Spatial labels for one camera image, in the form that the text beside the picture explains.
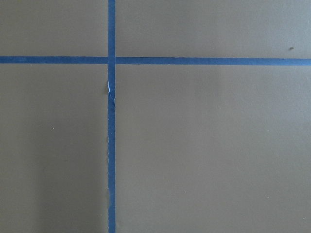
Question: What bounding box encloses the brown paper table cover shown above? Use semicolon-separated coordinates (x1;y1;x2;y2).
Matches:
0;0;311;233

